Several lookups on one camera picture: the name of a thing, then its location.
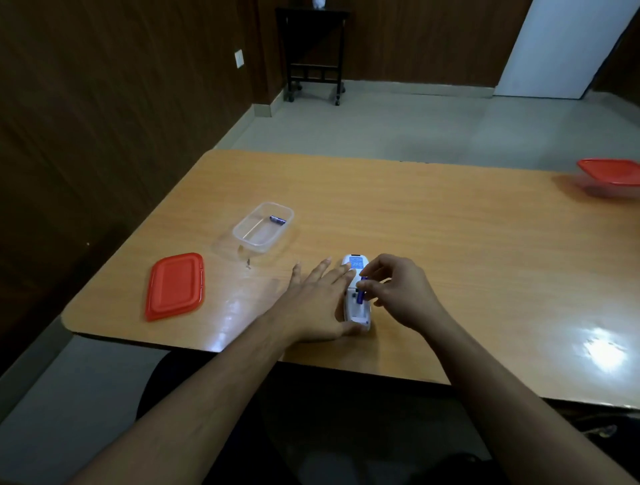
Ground person's left hand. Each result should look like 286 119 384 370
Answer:
270 258 363 344

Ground person's right hand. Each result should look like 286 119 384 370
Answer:
355 254 446 334

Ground white remote control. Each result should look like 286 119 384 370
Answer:
341 254 373 331

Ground person's right forearm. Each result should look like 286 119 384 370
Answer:
424 310 640 485

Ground person's left forearm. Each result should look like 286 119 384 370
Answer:
67 314 292 485

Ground clear plastic container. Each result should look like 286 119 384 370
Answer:
232 201 295 252

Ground person's black trousers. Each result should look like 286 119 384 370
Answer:
136 350 640 485

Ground red container lid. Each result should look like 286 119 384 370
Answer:
145 253 206 322

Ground black wooden side table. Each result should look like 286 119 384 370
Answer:
275 6 351 107

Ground clear container with red lid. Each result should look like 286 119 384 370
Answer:
575 158 640 199

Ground white door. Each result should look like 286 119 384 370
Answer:
493 0 640 100

